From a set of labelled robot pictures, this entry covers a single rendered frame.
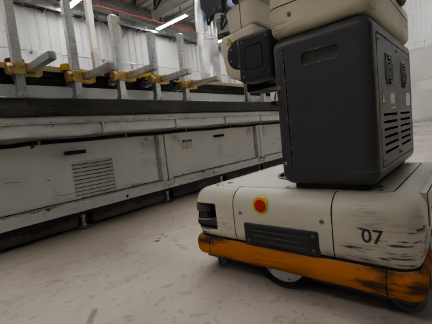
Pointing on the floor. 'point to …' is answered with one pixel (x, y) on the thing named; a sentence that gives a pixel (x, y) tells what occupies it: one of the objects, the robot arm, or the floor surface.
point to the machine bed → (119, 162)
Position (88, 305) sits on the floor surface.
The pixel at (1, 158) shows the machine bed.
